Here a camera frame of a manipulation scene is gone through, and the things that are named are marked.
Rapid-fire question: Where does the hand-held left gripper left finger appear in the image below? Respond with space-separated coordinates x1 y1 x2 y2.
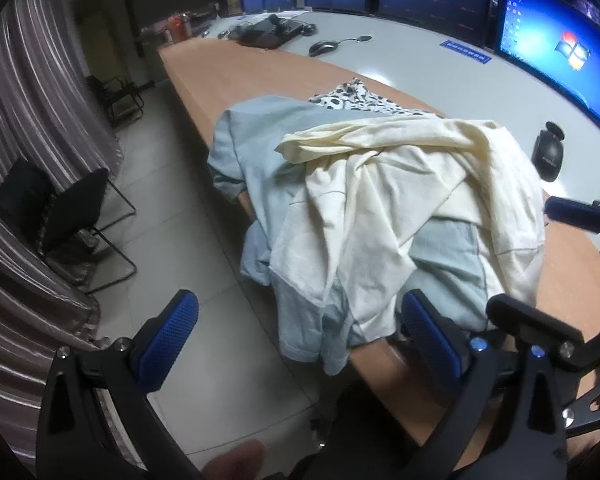
35 289 207 480

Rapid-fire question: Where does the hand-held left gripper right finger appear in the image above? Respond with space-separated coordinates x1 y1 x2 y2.
401 288 570 480

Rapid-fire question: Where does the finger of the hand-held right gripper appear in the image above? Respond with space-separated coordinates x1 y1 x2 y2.
486 292 600 372
545 192 600 234

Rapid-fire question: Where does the cream and light blue shirt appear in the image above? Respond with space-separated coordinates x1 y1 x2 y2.
207 95 547 377

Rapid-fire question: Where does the person's left hand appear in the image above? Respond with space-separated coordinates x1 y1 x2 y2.
201 441 267 480

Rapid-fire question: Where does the black vertical mouse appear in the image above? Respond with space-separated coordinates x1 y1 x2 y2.
531 121 566 183

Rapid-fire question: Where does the black metal chair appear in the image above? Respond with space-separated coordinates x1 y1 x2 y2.
86 74 146 126
0 158 137 295

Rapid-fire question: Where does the monitor with blue desktop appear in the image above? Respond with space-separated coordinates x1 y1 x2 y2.
495 0 600 142

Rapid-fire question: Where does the blue desk label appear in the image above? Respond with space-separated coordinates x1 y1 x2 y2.
439 39 492 64

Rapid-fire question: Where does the black spotted white cloth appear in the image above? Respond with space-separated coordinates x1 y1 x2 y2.
307 76 443 120

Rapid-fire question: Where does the striped curtain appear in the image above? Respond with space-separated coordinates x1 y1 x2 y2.
0 0 146 466

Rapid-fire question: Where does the grey computer mouse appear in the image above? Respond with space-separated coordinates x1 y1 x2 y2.
308 39 342 58

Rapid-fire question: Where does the orange container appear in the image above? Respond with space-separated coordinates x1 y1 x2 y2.
167 15 189 42

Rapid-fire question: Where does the black joystick control keyboard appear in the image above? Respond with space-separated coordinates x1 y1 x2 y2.
228 14 315 50

